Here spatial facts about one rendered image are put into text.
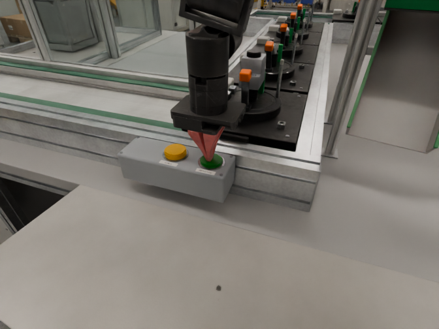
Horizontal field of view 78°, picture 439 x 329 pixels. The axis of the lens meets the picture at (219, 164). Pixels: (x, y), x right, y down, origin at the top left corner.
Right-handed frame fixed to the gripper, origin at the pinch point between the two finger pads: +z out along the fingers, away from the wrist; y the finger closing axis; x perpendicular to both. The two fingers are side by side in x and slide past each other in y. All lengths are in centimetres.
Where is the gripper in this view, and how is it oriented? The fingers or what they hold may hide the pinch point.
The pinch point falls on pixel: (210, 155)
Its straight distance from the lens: 47.0
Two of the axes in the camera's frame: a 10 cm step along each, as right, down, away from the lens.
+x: -3.4, 5.8, -7.4
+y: -9.4, -2.1, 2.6
